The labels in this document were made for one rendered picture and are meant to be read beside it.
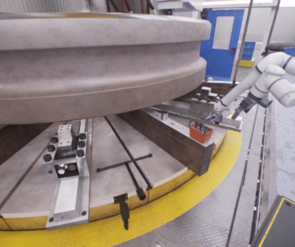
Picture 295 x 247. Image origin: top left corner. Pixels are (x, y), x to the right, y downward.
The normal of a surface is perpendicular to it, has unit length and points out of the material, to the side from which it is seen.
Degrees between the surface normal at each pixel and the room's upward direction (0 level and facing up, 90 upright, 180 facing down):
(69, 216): 90
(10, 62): 90
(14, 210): 0
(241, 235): 0
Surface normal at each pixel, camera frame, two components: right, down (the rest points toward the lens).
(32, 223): 0.11, 0.47
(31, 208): 0.00, -0.88
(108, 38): 0.41, 0.44
